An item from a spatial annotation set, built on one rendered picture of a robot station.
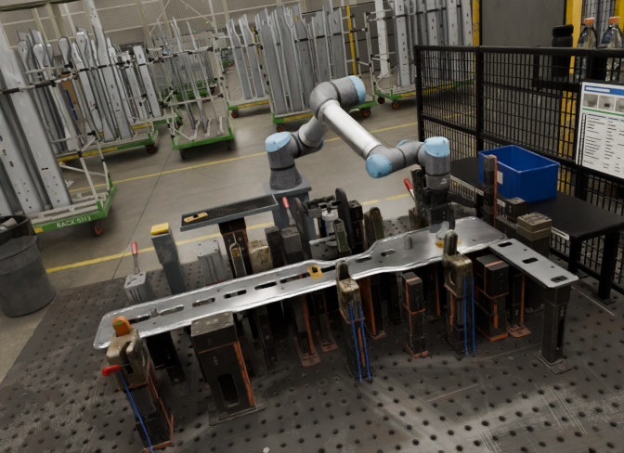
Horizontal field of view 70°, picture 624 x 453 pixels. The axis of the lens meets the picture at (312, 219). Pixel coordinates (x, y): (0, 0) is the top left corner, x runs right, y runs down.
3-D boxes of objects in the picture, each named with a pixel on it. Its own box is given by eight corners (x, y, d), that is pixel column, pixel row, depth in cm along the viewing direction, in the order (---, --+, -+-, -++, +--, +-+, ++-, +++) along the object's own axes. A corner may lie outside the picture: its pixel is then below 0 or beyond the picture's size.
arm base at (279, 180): (268, 182, 214) (264, 162, 210) (299, 175, 216) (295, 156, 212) (271, 192, 200) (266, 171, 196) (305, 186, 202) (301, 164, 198)
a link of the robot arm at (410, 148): (384, 145, 149) (409, 148, 140) (409, 135, 154) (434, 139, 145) (386, 167, 152) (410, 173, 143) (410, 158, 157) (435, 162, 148)
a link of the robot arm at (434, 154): (434, 134, 144) (454, 136, 138) (435, 166, 149) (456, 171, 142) (416, 141, 141) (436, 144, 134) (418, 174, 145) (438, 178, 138)
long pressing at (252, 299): (89, 358, 129) (87, 354, 128) (103, 315, 149) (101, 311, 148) (513, 240, 152) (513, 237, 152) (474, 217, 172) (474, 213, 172)
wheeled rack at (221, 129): (237, 150, 745) (211, 37, 674) (176, 162, 733) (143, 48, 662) (233, 129, 918) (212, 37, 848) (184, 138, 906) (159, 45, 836)
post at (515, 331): (515, 339, 150) (518, 265, 139) (495, 320, 160) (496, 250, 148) (532, 333, 151) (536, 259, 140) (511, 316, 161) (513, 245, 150)
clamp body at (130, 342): (140, 461, 129) (97, 363, 114) (145, 421, 142) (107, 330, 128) (177, 449, 131) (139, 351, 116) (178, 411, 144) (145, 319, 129)
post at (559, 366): (555, 375, 134) (562, 294, 122) (529, 352, 144) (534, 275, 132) (573, 368, 135) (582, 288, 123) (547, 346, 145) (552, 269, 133)
